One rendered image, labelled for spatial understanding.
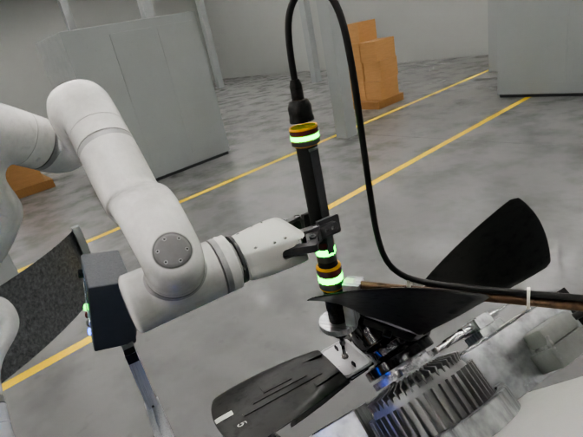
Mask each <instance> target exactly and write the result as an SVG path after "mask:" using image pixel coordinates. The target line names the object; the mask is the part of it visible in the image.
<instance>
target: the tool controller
mask: <svg viewBox="0 0 583 437"><path fill-rule="evenodd" d="M81 261H82V268H81V269H80V270H78V278H83V286H84V288H85V291H84V294H85V292H86V298H85V303H86V300H87V310H88V318H89V321H90V326H91V330H92V336H91V338H92V343H93V347H94V351H98V350H103V349H110V348H113V347H118V346H121V345H125V344H129V343H130V342H136V332H137V329H136V327H135V326H134V323H133V321H132V319H131V317H130V315H129V314H128V310H127V308H126V305H125V303H124V301H123V299H122V296H121V292H120V289H119V284H118V279H119V276H121V275H123V274H126V273H128V270H127V268H126V266H125V264H124V262H123V260H122V257H121V254H120V253H119V251H104V252H97V253H89V254H82V255H81Z"/></svg>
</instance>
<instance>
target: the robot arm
mask: <svg viewBox="0 0 583 437"><path fill-rule="evenodd" d="M47 114H48V117H49V118H48V119H46V118H43V117H42V116H39V115H36V114H32V113H29V112H27V111H24V110H22V109H19V108H14V107H12V106H9V105H6V104H2V103H0V264H1V263H2V262H3V260H4V259H5V257H6V256H7V254H8V252H9V251H10V248H11V246H12V245H13V243H14V240H15V238H16V235H17V233H18V231H19V228H20V226H21V223H22V221H23V205H22V203H21V201H20V199H19V198H18V197H17V195H16V194H15V192H14V191H13V190H12V188H11V187H10V185H9V183H8V182H7V179H6V171H7V168H8V167H9V166H11V165H16V166H23V167H27V168H30V169H35V170H38V171H42V172H47V173H67V172H71V171H74V170H76V169H78V168H79V167H81V166H83V168H84V171H85V173H86V174H87V176H88V179H89V181H90V183H91V185H92V187H93V188H94V190H95V193H96V195H97V197H98V198H99V200H100V201H101V203H102V206H103V208H104V210H105V211H106V213H107V215H108V216H109V217H110V218H111V219H112V220H113V221H114V222H115V223H116V224H118V226H120V228H121V231H122V232H123V234H124V236H125V238H126V239H127V241H128V243H129V245H130V246H131V248H132V250H133V252H134V254H135V256H136V258H137V260H138V262H139V264H140V266H141V268H139V269H136V270H134V271H130V272H128V273H126V274H123V275H121V276H119V279H118V284H119V289H120V292H121V296H122V299H123V301H124V303H125V305H126V308H127V310H128V314H129V315H130V317H131V319H132V321H133V323H134V326H135V327H136V328H137V329H138V330H139V331H140V332H141V333H145V332H147V331H149V330H151V329H154V328H156V327H158V326H160V325H162V324H164V323H167V322H169V321H171V320H173V319H175V318H177V317H179V316H182V315H184V314H186V313H188V312H190V311H192V310H195V309H197V308H199V307H201V306H203V305H205V304H207V303H210V302H212V301H214V300H216V299H218V298H220V297H223V296H225V295H227V294H229V293H231V292H234V291H236V290H238V289H240V288H242V287H243V286H244V283H246V282H248V281H249V279H250V280H251V281H252V280H256V279H260V278H263V277H269V276H271V275H274V274H276V273H279V272H281V271H285V270H287V269H290V268H291V267H294V266H296V265H299V264H302V263H303V262H305V261H307V260H308V259H309V255H308V253H313V252H317V251H318V245H319V243H321V242H322V240H323V239H325V238H328V237H330V236H332V235H334V234H336V233H338V232H340V231H341V227H340V222H339V216H338V214H336V213H333V214H332V215H330V216H327V217H325V218H322V219H320V220H318V221H316V224H315V225H311V223H310V218H309V213H308V212H304V213H301V217H300V215H299V214H297V215H294V216H292V217H290V218H284V219H281V218H269V219H267V220H265V221H262V222H260V223H257V224H256V225H253V226H251V227H248V228H246V229H245V230H243V231H241V232H238V233H236V234H234V235H233V236H230V235H228V236H225V237H223V236H222V235H220V236H218V237H213V238H211V239H209V240H207V241H206V242H203V243H201V242H200V241H199V239H198V237H197V234H196V232H195V230H194V229H193V227H192V225H191V223H190V221H189V219H188V217H187V215H186V214H185V212H184V210H183V208H182V206H181V205H180V202H179V201H178V200H177V198H176V197H175V195H174V194H173V192H172V191H171V190H170V189H169V188H168V187H167V186H164V185H162V184H160V183H157V181H156V179H155V177H154V175H153V173H152V171H151V169H150V168H149V166H148V164H147V162H146V160H145V158H144V156H143V155H142V153H141V150H140V149H139V147H138V146H137V144H136V142H135V140H134V137H133V136H132V134H131V133H130V131H129V129H128V127H127V125H126V123H125V121H124V120H123V119H122V117H121V114H120V112H119V111H118V109H117V107H116V105H115V104H114V102H113V100H112V99H111V97H110V96H109V95H108V93H107V92H106V91H105V90H104V89H103V88H102V87H100V86H99V85H98V84H96V83H94V82H92V81H88V80H83V79H79V80H73V81H69V82H64V83H63V84H61V85H59V86H58V87H56V88H55V89H53V90H52V91H51V93H50V94H49V97H48V100H47ZM307 233H311V234H310V236H309V238H310V239H309V240H306V236H305V234H307ZM300 239H301V243H302V244H300V243H299V240H300ZM18 329H19V316H18V314H17V311H16V309H15V307H14V306H13V304H12V303H11V302H10V301H9V300H7V299H5V298H3V297H0V437H15V435H14V432H13V428H12V425H11V422H10V416H9V412H8V409H7V405H6V402H5V399H4V394H3V388H2V383H1V368H2V364H3V359H4V357H5V356H6V354H7V352H8V350H9V348H10V345H11V344H12V343H13V341H14V339H15V337H16V334H17V332H18Z"/></svg>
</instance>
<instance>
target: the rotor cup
mask: <svg viewBox="0 0 583 437"><path fill-rule="evenodd" d="M364 318H365V316H363V315H362V314H360V318H359V320H358V326H357V328H356V329H355V330H354V331H353V332H351V334H352V337H350V334H349V337H350V339H351V340H352V342H353V343H354V345H355V346H356V347H357V348H358V349H360V350H361V351H362V352H363V353H364V354H366V355H368V356H370V357H371V359H372V361H373V362H374V367H373V368H372V369H370V370H369V371H367V372H366V374H365V376H366V378H367V379H368V381H369V382H370V383H372V382H373V381H375V380H376V379H378V378H379V377H381V376H383V375H385V374H386V373H388V372H389V371H391V370H392V369H394V368H395V367H397V366H399V365H400V364H402V363H403V362H406V361H407V360H409V359H410V358H411V357H413V356H414V355H417V354H418V353H420V352H422V351H423V350H425V349H426V348H428V347H430V346H431V345H433V344H434V342H433V340H432V339H431V338H430V336H423V337H422V338H420V339H415V338H414V339H413V340H412V341H411V342H410V341H407V340H405V339H402V338H400V337H397V336H391V338H386V337H384V336H382V334H383V332H382V331H380V330H377V329H373V328H371V327H368V326H365V325H364Z"/></svg>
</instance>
